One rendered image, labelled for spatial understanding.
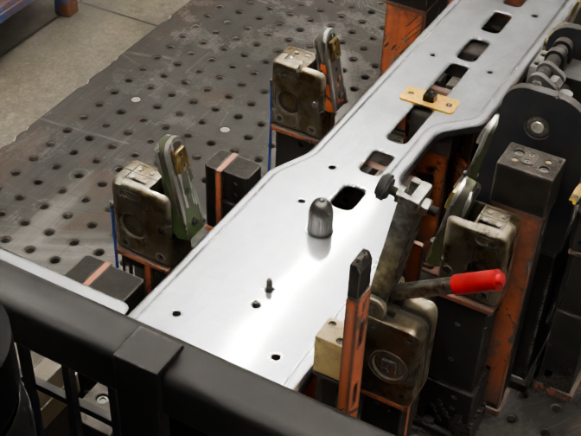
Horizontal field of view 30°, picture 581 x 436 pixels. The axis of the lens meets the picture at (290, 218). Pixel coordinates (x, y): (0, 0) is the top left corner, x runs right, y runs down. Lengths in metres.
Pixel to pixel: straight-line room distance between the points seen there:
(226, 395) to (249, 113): 1.67
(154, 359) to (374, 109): 1.16
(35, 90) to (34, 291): 3.02
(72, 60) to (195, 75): 1.45
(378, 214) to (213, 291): 0.25
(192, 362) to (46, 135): 1.63
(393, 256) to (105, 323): 0.68
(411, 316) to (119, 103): 1.08
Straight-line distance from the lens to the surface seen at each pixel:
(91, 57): 3.63
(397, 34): 1.94
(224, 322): 1.23
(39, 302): 0.47
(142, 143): 2.01
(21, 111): 3.40
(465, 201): 1.27
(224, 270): 1.29
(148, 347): 0.44
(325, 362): 1.15
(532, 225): 1.33
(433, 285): 1.13
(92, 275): 1.33
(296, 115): 1.62
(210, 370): 0.44
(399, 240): 1.10
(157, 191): 1.36
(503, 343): 1.47
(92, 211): 1.86
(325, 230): 1.33
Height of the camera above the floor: 1.87
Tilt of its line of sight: 40 degrees down
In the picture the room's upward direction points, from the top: 2 degrees clockwise
